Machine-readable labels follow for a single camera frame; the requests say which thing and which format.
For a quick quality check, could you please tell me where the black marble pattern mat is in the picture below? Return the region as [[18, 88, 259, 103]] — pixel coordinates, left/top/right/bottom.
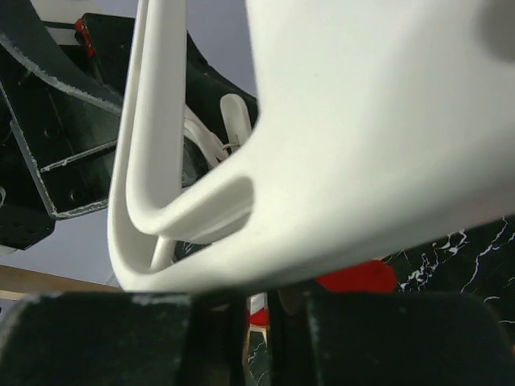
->
[[249, 217, 514, 385]]

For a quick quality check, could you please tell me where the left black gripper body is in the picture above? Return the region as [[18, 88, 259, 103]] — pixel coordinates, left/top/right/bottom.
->
[[1, 1, 135, 251]]

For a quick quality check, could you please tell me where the wooden drying rack frame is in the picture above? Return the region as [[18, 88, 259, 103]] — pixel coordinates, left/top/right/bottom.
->
[[0, 265, 121, 301]]

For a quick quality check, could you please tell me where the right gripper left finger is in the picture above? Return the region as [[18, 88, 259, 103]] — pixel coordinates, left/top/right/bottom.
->
[[1, 292, 246, 385]]

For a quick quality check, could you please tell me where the red sock with cream cuff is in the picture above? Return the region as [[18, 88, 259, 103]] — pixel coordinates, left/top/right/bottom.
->
[[248, 260, 397, 327]]

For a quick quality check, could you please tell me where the white plastic clip hanger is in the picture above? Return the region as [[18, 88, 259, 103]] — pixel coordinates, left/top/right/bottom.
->
[[108, 1, 514, 294]]

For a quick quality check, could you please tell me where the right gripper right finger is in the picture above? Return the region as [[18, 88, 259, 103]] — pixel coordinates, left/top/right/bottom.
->
[[268, 293, 514, 385]]

